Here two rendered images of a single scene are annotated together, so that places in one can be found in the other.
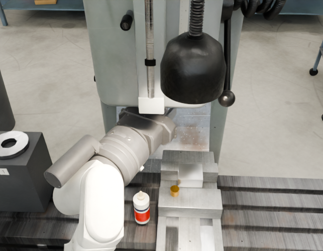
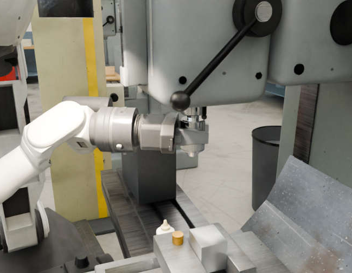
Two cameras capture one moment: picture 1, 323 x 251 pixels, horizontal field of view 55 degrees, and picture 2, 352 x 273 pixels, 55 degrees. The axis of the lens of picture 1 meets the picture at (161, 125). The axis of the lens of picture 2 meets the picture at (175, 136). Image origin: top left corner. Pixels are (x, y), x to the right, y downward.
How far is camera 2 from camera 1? 0.64 m
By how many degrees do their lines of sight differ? 61
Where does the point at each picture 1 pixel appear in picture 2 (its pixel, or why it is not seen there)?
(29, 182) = (136, 164)
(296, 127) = not seen: outside the picture
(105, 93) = not seen: hidden behind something
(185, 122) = (330, 244)
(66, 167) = (72, 99)
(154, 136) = (144, 127)
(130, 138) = (123, 112)
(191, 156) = (262, 255)
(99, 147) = (104, 106)
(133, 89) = not seen: hidden behind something
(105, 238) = (29, 138)
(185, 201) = (170, 252)
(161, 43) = (122, 10)
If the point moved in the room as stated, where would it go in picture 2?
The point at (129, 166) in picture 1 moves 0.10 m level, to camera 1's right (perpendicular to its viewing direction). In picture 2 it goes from (99, 125) to (111, 143)
